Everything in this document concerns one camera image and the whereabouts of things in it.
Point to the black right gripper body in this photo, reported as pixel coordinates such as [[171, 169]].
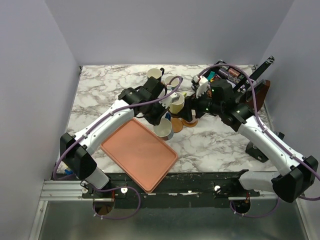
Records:
[[191, 108]]

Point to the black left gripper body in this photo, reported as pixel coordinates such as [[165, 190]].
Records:
[[156, 111]]

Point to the cream cup navy handle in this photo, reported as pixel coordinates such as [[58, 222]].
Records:
[[164, 129]]

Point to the cream cup olive body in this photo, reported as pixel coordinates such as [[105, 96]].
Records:
[[177, 105]]

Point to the light wood coaster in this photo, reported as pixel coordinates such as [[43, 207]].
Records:
[[189, 124], [177, 125]]

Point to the cream cup with teal handle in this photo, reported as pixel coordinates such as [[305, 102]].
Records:
[[171, 82]]

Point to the cream cup dark brown body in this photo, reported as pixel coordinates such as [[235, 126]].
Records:
[[156, 73]]

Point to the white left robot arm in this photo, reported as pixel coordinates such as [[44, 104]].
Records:
[[76, 150]]

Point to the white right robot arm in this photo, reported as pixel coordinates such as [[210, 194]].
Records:
[[295, 173]]

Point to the black chip case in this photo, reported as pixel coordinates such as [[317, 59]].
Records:
[[236, 78]]

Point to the brown leather pouch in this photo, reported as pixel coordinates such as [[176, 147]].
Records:
[[261, 91]]

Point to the pink plastic tray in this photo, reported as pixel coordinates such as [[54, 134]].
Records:
[[143, 156]]

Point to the black phone stand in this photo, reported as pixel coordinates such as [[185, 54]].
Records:
[[257, 150]]

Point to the blue white toy block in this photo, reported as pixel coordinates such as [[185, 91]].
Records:
[[68, 171]]

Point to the aluminium mounting rail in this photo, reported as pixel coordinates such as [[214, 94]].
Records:
[[72, 190]]

